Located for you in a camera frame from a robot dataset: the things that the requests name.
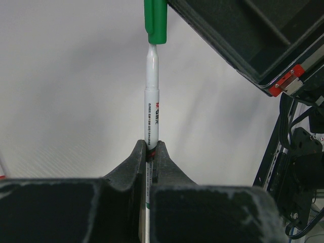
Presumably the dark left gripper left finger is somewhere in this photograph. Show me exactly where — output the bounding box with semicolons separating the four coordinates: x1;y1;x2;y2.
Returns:
1;140;146;242

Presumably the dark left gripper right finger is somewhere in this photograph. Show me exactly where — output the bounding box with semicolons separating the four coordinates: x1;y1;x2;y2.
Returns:
149;141;288;242

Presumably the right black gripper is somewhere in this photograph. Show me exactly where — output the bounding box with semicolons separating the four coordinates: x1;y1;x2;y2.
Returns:
169;1;323;106

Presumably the dark green pen cap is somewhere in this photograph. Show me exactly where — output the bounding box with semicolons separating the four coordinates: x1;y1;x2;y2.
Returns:
144;0;168;45

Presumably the green whiteboard marker pen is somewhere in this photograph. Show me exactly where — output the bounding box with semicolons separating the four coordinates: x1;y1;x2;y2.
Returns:
144;44;159;242

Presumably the red whiteboard marker pen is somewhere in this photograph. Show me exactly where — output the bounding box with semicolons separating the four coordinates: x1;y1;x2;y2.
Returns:
0;153;7;179

